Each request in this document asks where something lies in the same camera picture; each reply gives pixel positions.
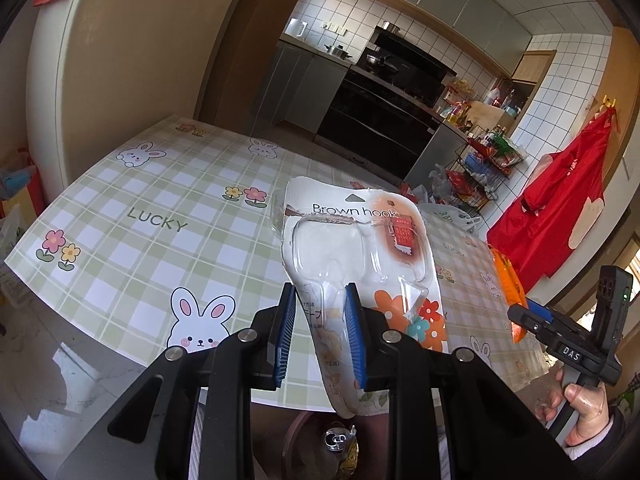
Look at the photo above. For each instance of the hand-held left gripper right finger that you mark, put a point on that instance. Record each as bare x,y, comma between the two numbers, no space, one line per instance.
354,340

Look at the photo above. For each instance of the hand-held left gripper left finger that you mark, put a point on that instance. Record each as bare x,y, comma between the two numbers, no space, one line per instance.
282,335

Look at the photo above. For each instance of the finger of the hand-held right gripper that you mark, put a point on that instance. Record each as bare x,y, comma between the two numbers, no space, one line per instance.
532,317

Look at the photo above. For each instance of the orange snack wrapper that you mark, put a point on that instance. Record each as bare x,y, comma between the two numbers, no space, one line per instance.
507,280

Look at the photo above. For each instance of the flowered hook blister pack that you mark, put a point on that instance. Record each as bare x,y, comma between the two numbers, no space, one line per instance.
340,240

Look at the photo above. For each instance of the brown trash bin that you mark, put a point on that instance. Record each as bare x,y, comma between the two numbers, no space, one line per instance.
305,440

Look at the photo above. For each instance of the person's right forearm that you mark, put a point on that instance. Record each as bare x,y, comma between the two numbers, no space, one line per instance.
617,440

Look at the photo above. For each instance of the person's right hand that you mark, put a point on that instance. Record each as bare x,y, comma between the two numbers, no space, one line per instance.
585,400

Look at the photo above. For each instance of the red apron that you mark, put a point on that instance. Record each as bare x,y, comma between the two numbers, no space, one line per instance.
550,200

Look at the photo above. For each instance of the green checked rabbit tablecloth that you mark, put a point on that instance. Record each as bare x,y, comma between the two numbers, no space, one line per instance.
150,260

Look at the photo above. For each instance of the clear plastic bag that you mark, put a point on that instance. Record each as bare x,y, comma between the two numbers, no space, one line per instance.
439,182

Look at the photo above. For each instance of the narrow grey base cabinet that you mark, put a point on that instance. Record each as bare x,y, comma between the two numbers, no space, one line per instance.
435,155

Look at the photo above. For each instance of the cardboard box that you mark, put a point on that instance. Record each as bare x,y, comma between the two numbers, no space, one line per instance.
492,115

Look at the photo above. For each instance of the black built-in stove oven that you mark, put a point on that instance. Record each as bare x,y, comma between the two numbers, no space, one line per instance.
375,120

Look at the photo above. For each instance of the grey base cabinets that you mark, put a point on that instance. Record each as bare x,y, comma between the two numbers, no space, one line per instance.
295,85

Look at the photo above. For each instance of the wooden partition panel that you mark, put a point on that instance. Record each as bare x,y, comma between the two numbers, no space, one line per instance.
250,60

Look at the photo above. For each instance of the black range hood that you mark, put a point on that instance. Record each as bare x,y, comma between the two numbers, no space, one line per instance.
410,60

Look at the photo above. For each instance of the red paper bag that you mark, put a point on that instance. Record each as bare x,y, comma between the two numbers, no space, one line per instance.
30,195

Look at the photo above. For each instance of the steel lidded pot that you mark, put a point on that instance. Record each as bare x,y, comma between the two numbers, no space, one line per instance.
337,51

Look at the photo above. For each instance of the white jug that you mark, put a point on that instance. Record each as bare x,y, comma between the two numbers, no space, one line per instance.
295,29

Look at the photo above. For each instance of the small steel pan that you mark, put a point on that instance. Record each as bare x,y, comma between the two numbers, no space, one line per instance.
389,27

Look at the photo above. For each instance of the cream refrigerator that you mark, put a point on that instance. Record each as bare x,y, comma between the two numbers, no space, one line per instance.
125,60

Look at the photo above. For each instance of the grey upper cabinets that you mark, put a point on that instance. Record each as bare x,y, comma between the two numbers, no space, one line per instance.
450,0

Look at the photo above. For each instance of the yellow wall hooks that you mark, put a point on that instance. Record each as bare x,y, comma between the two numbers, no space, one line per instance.
609,101

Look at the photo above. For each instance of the wooden wall cabinet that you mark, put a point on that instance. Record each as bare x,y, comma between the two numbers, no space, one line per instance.
535,67

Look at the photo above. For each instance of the white wall socket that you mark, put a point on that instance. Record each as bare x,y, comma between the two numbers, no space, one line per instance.
334,27

